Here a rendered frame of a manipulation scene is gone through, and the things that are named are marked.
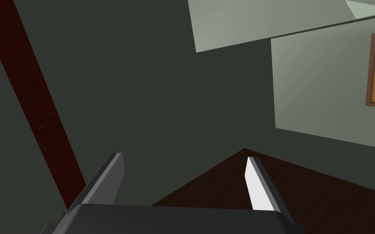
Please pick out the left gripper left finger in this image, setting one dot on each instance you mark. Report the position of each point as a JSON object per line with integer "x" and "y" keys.
{"x": 104, "y": 185}

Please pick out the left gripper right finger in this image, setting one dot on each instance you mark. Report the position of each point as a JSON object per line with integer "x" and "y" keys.
{"x": 261, "y": 188}

